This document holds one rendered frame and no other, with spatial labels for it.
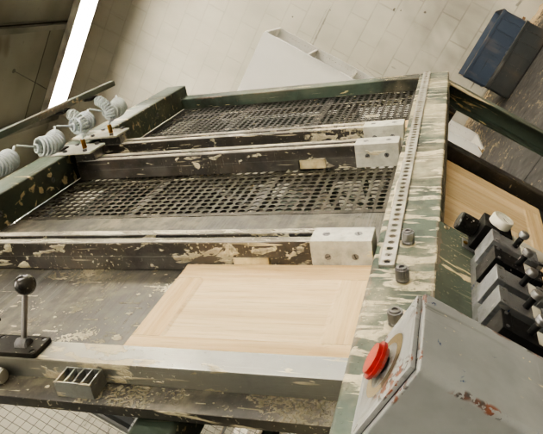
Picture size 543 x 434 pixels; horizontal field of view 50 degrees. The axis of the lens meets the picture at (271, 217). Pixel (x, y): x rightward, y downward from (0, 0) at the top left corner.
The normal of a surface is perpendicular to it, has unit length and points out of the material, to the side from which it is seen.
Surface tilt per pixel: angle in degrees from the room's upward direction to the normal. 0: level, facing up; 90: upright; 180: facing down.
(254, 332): 56
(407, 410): 90
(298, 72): 90
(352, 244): 90
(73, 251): 90
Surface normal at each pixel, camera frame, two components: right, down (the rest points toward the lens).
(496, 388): 0.40, -0.77
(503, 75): -0.19, 0.29
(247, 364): -0.15, -0.90
